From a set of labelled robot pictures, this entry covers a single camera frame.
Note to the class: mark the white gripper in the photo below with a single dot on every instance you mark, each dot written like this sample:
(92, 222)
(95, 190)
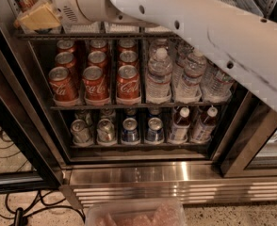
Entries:
(64, 1)

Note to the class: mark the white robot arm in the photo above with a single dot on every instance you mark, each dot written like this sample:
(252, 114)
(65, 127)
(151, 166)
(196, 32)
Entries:
(242, 44)

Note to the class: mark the back left coca-cola can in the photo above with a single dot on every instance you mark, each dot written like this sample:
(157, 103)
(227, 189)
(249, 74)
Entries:
(66, 46)

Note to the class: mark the coca-cola can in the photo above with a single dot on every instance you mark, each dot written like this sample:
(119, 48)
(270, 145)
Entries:
(69, 61)
(127, 45)
(95, 83)
(62, 84)
(98, 45)
(128, 82)
(128, 58)
(66, 46)
(100, 59)

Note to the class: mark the middle left coca-cola can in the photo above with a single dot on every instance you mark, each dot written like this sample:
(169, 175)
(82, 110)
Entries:
(69, 61)

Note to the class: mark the back centre coca-cola can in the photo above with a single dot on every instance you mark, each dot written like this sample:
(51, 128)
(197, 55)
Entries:
(98, 45)

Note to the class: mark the middle centre coca-cola can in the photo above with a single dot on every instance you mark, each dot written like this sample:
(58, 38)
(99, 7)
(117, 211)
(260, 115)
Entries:
(100, 59)

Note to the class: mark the front left coca-cola can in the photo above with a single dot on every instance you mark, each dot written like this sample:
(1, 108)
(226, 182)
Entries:
(62, 84)

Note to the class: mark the front middle coca-cola can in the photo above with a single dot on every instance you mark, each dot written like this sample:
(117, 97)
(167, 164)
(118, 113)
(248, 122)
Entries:
(95, 83)

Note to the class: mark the back right coca-cola can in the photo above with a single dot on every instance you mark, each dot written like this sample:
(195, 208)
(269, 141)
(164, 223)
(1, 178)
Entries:
(127, 45)

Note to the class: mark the middle right coca-cola can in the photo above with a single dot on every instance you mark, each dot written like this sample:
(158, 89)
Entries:
(128, 58)

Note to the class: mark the front right coca-cola can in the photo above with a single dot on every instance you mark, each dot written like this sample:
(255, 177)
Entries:
(128, 82)

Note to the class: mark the stainless steel fridge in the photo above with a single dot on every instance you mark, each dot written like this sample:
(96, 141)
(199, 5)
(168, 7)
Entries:
(98, 174)

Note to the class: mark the silver can front left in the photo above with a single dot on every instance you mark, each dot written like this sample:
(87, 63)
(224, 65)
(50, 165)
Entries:
(81, 132)

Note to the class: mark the silver can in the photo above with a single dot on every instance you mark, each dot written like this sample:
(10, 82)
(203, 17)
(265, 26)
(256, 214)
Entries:
(105, 130)
(81, 132)

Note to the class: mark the blue can front left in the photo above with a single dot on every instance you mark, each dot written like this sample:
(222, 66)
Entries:
(130, 132)

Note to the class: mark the blue can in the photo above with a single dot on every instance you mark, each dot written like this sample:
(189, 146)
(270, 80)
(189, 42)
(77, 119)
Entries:
(155, 131)
(130, 132)

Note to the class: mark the blue can front right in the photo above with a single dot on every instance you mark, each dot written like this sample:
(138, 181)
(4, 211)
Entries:
(155, 131)

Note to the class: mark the front left water bottle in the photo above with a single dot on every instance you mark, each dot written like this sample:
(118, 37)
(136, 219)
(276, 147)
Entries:
(158, 76)

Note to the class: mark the water bottle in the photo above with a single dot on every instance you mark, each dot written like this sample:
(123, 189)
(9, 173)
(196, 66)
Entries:
(218, 82)
(158, 76)
(192, 74)

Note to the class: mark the front middle water bottle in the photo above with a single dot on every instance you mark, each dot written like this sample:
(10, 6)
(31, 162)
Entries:
(192, 74)

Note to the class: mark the brown drink bottle left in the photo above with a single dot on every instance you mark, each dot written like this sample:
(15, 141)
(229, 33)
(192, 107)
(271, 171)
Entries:
(180, 124)

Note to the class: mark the brown drink bottle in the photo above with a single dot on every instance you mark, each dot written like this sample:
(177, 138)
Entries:
(180, 124)
(205, 125)

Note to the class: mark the front right water bottle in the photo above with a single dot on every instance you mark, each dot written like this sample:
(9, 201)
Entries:
(218, 82)

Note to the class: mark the brown drink bottle right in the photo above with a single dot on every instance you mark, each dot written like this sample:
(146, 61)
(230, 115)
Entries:
(205, 125)

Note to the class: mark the clear plastic food container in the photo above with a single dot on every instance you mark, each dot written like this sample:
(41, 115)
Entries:
(138, 212)

